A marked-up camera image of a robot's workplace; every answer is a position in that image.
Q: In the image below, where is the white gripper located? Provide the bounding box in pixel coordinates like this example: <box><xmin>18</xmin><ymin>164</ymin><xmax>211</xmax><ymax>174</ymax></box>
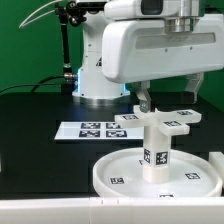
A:
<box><xmin>102</xmin><ymin>14</ymin><xmax>224</xmax><ymax>113</ymax></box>

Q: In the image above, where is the white cross-shaped table base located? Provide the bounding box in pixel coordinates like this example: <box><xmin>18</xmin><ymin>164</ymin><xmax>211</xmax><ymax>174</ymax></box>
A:
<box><xmin>114</xmin><ymin>105</ymin><xmax>202</xmax><ymax>136</ymax></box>

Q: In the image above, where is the white round table top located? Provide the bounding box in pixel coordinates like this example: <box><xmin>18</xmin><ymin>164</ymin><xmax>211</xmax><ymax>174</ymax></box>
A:
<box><xmin>93</xmin><ymin>148</ymin><xmax>223</xmax><ymax>198</ymax></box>

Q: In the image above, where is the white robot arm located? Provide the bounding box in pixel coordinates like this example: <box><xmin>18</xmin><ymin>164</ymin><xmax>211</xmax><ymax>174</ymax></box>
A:
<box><xmin>76</xmin><ymin>0</ymin><xmax>224</xmax><ymax>103</ymax></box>

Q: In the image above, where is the white marker tag sheet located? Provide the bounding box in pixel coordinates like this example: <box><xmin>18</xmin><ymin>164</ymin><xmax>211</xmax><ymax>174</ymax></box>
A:
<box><xmin>55</xmin><ymin>122</ymin><xmax>143</xmax><ymax>140</ymax></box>

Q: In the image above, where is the white obstacle fence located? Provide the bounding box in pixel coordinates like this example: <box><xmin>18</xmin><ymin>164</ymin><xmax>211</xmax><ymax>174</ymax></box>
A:
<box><xmin>0</xmin><ymin>148</ymin><xmax>224</xmax><ymax>224</ymax></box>

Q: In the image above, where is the black cable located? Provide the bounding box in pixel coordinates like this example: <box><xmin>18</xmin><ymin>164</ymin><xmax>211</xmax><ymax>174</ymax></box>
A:
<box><xmin>0</xmin><ymin>75</ymin><xmax>68</xmax><ymax>95</ymax></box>

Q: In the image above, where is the white cable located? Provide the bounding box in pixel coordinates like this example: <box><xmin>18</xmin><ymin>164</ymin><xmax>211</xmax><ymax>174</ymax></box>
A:
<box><xmin>18</xmin><ymin>0</ymin><xmax>64</xmax><ymax>29</ymax></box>

